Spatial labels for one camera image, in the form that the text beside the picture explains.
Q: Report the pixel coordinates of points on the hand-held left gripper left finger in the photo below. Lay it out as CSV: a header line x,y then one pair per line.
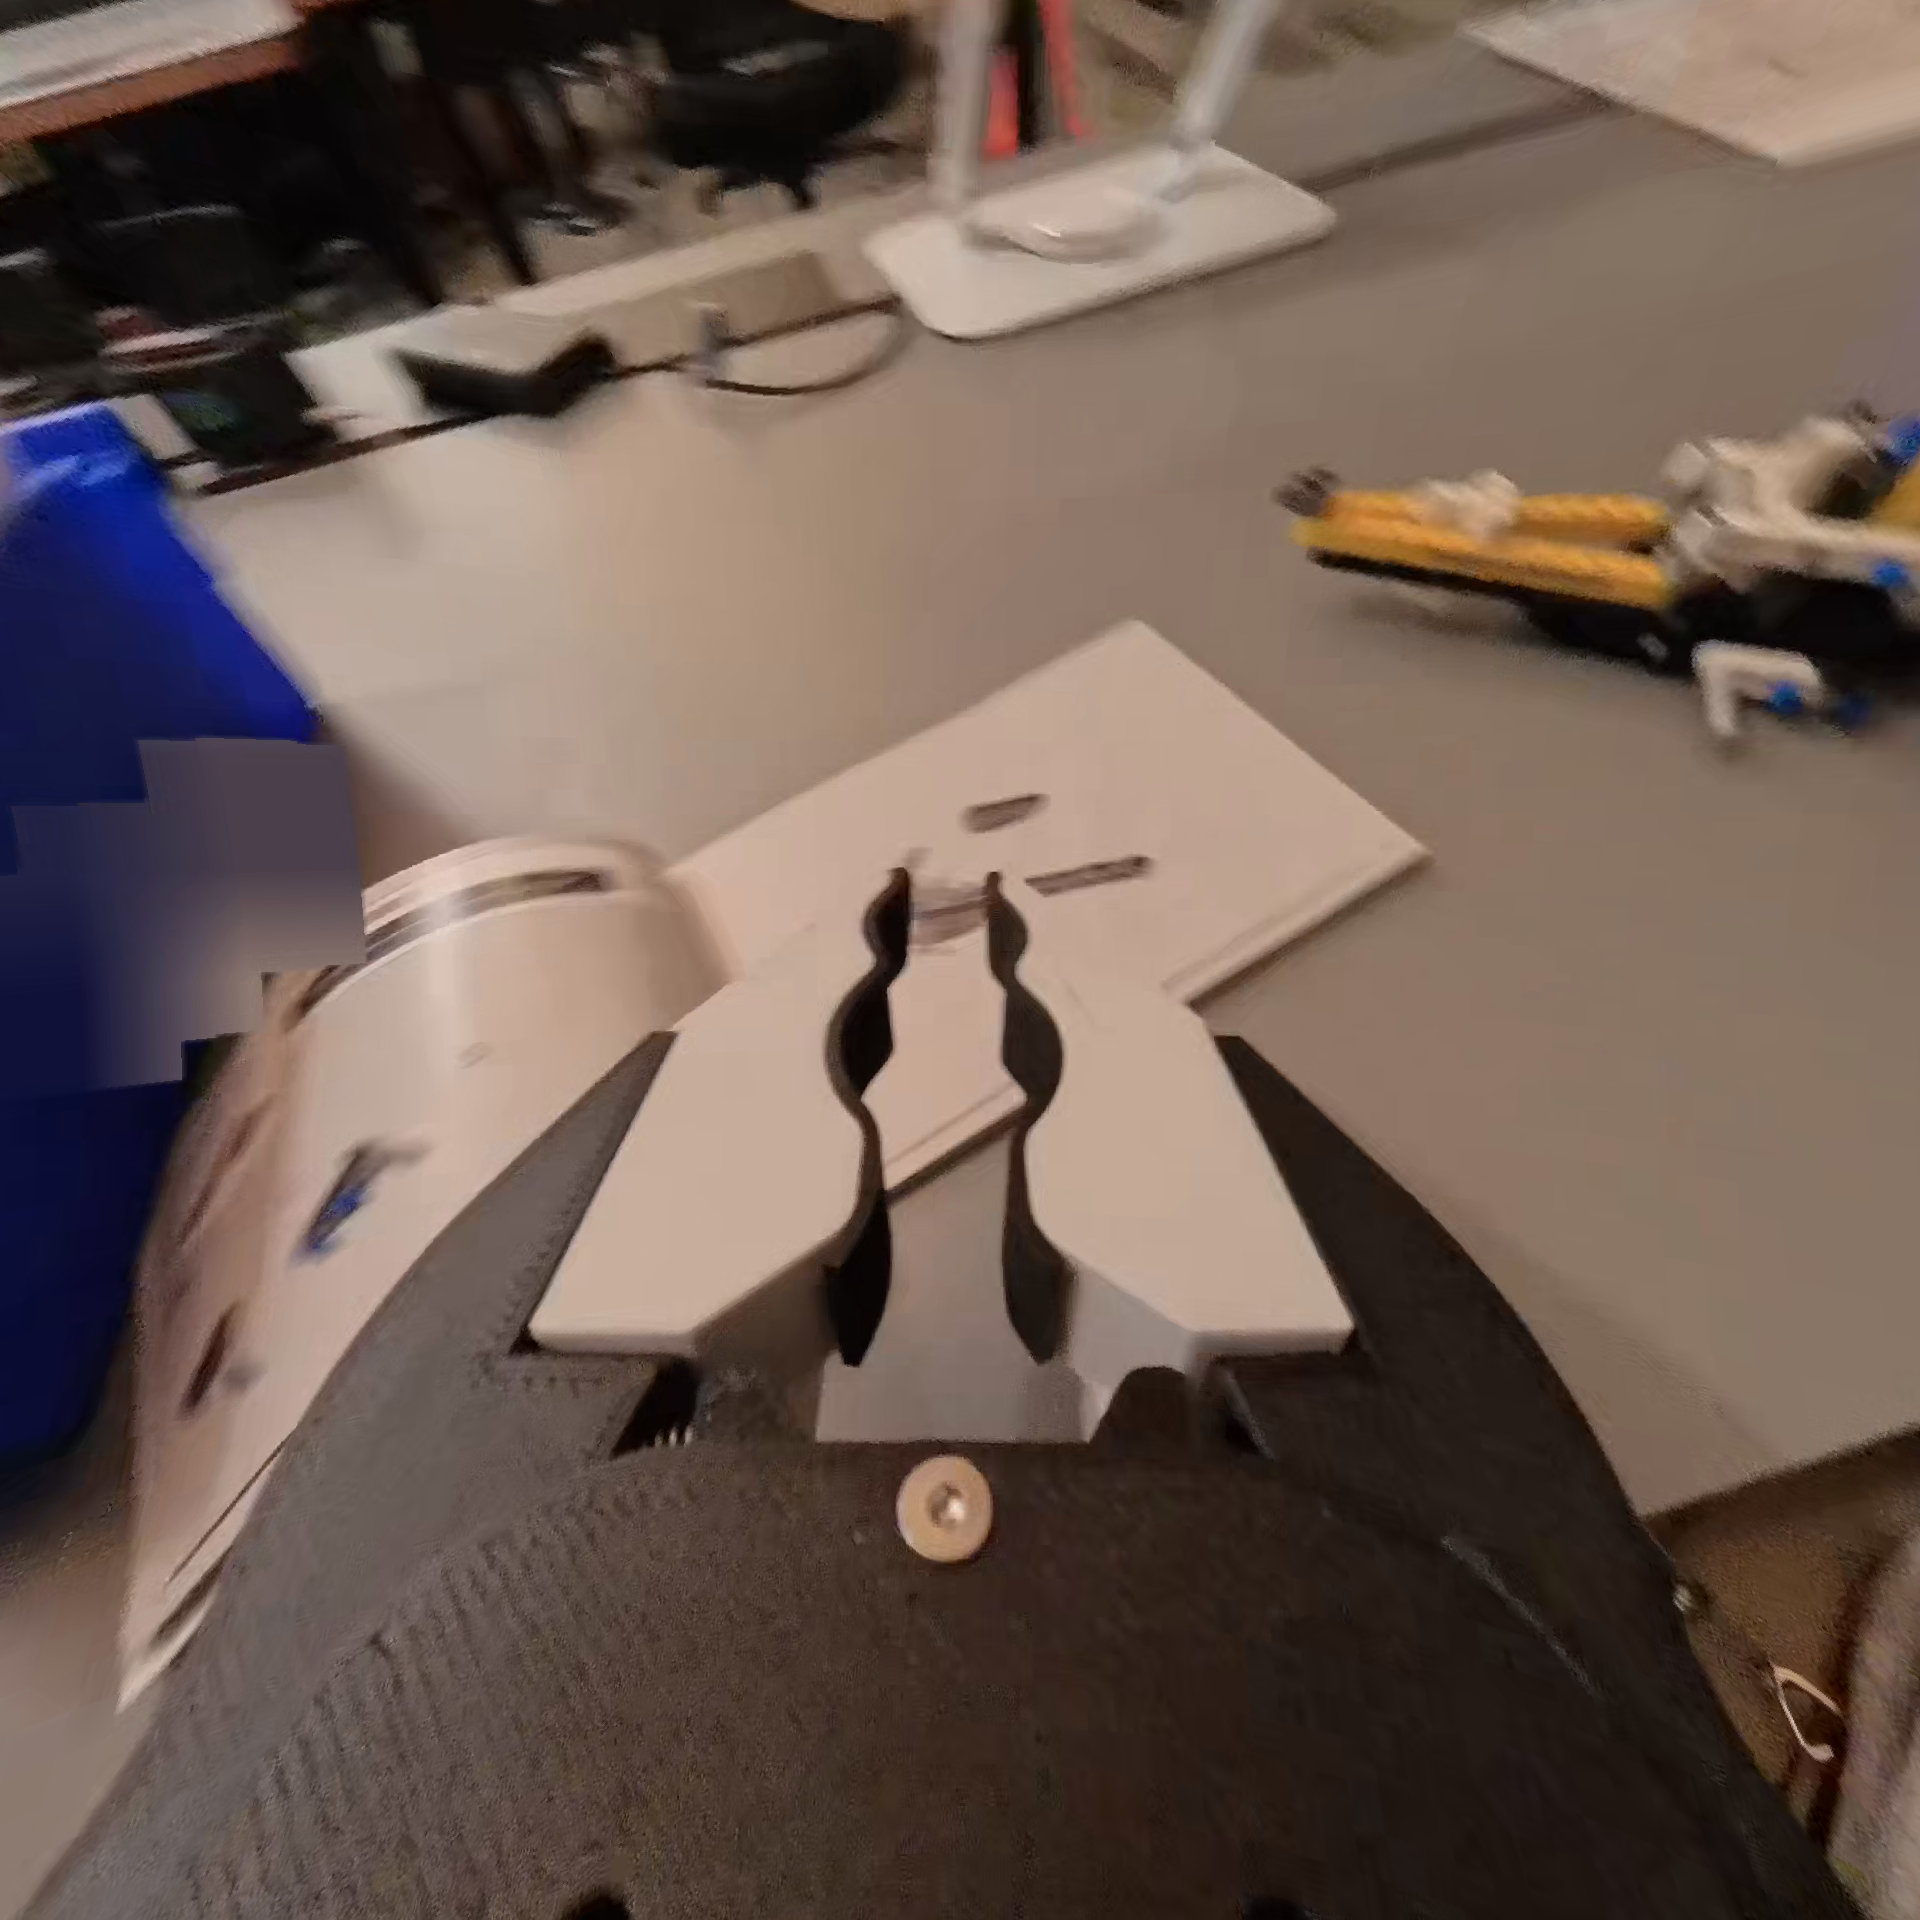
x,y
719,1200

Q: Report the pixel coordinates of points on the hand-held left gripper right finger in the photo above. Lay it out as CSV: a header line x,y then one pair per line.
x,y
1185,1200

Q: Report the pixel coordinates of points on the lego instruction booklet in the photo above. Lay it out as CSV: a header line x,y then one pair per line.
x,y
1170,779

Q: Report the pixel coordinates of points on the yellow white lego plane model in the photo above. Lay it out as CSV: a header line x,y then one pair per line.
x,y
1501,547

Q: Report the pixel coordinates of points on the blue plastic bin with tag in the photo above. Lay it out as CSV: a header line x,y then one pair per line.
x,y
105,571

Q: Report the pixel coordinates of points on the black office chair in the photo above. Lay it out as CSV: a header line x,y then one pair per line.
x,y
780,90

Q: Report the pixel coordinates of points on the printed paper sheet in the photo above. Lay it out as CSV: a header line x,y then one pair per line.
x,y
1726,68

